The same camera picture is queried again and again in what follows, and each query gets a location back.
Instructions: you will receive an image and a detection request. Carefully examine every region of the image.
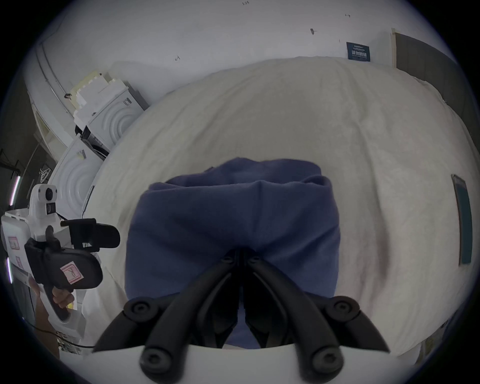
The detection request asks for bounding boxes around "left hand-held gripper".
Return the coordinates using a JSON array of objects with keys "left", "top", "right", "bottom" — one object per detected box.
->
[{"left": 2, "top": 183, "right": 121, "bottom": 338}]

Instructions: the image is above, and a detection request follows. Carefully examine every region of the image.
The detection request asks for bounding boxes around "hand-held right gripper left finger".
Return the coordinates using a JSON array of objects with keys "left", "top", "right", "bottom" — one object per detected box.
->
[{"left": 92, "top": 249, "right": 242, "bottom": 381}]

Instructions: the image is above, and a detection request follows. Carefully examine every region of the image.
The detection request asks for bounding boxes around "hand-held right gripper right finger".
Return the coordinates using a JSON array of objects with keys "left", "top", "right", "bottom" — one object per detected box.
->
[{"left": 240, "top": 249, "right": 391, "bottom": 381}]

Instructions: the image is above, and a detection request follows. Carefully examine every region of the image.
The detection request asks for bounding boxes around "dark blue garment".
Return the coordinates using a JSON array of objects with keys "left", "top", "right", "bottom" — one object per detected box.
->
[{"left": 125, "top": 157, "right": 342, "bottom": 347}]

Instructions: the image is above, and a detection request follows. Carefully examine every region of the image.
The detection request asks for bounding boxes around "person's left forearm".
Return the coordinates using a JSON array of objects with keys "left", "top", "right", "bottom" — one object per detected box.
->
[{"left": 34, "top": 290, "right": 61, "bottom": 357}]

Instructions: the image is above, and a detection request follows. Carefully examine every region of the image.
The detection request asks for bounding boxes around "person's left hand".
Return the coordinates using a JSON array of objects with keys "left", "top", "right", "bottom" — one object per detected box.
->
[{"left": 50, "top": 287, "right": 77, "bottom": 310}]

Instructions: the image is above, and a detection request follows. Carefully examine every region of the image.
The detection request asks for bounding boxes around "white washing machine with foam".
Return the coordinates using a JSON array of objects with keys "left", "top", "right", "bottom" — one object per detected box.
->
[{"left": 71, "top": 71, "right": 151, "bottom": 151}]

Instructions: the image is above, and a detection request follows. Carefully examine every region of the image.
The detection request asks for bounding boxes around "dark teal phone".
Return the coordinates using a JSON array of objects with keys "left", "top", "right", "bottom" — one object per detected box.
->
[{"left": 451, "top": 174, "right": 473, "bottom": 266}]

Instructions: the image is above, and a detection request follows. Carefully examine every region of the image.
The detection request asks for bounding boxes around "thin black cable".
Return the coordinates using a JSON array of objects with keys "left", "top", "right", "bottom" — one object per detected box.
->
[{"left": 26, "top": 322, "right": 96, "bottom": 349}]

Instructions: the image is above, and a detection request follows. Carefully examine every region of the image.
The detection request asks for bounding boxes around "dark blue wall sign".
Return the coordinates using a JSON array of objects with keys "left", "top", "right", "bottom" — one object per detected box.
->
[{"left": 346, "top": 42, "right": 371, "bottom": 62}]

